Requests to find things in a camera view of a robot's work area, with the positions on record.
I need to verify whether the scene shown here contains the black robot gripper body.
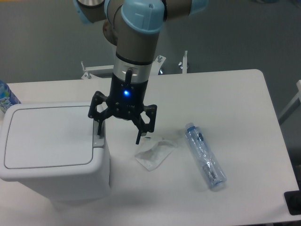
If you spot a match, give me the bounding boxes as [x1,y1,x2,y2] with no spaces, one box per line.
[105,75,148,121]

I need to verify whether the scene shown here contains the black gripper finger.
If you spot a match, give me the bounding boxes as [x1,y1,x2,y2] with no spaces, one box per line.
[131,104,158,145]
[88,91,113,135]

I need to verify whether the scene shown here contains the grey trash can push button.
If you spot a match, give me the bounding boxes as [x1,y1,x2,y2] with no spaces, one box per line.
[93,121,105,148]

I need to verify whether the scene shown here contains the white plastic trash can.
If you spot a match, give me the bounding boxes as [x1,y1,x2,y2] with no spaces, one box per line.
[0,101,110,201]

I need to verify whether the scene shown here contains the white trash can lid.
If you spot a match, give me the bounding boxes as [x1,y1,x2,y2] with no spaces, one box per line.
[1,106,93,169]

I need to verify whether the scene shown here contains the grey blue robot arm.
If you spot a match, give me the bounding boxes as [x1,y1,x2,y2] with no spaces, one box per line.
[74,0,208,137]

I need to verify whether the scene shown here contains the torn white plastic wrapper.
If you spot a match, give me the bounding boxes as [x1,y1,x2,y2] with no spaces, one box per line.
[135,137,178,171]

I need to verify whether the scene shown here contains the clear blue plastic bottle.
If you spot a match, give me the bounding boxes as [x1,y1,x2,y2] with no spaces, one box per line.
[185,122,227,189]

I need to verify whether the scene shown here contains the blue green labelled bottle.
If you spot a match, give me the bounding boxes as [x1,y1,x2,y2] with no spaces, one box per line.
[0,81,21,113]

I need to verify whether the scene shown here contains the black object at table corner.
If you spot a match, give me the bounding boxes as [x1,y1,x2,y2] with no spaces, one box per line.
[284,190,301,216]

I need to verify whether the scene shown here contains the white table clamp bracket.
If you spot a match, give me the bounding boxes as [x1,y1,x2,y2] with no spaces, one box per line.
[178,50,189,74]

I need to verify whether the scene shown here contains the white frame at right edge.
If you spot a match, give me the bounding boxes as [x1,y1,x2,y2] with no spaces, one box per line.
[278,80,301,125]

